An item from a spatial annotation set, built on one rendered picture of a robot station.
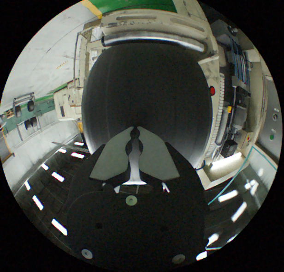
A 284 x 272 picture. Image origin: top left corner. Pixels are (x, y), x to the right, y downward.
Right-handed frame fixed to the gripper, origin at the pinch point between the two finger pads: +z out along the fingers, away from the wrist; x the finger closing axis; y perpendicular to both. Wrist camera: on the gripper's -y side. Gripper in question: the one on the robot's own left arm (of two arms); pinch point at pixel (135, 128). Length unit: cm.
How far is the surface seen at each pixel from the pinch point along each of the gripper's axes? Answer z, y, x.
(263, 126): 1, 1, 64
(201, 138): 0.7, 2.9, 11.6
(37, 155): 277, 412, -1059
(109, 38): 17.3, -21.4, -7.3
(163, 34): 17.2, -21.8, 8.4
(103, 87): 3.6, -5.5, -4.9
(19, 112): 135, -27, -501
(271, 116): -2, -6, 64
